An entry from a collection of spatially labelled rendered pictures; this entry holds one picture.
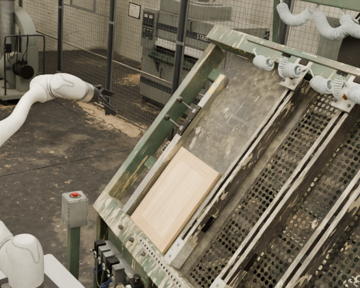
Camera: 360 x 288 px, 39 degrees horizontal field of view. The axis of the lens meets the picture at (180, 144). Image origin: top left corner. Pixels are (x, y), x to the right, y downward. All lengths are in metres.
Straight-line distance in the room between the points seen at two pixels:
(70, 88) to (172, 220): 0.85
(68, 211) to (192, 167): 0.76
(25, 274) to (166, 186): 0.88
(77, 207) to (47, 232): 1.50
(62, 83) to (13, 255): 0.77
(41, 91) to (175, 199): 0.87
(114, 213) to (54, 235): 1.52
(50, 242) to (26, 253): 1.97
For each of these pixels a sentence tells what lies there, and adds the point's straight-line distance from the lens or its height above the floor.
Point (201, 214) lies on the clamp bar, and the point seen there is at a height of 1.14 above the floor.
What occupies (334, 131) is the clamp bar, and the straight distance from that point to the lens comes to 2.22.
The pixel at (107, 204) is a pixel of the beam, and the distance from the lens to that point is 3.01.
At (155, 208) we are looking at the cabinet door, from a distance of 2.74.
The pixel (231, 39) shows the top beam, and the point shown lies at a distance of 2.93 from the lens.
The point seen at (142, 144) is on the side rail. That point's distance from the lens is 3.03.
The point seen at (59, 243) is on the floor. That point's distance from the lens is 4.28.
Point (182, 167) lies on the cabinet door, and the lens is 2.74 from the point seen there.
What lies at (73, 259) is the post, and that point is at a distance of 3.16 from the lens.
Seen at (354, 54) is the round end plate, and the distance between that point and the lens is 2.89.
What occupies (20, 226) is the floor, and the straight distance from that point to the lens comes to 4.54.
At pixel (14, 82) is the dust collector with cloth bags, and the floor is 0.26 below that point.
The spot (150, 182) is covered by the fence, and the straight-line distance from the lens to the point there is 2.85.
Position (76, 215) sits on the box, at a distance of 2.97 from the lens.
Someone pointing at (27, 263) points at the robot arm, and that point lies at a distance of 2.35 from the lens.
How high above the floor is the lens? 2.30
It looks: 21 degrees down
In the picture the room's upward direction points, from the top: 6 degrees clockwise
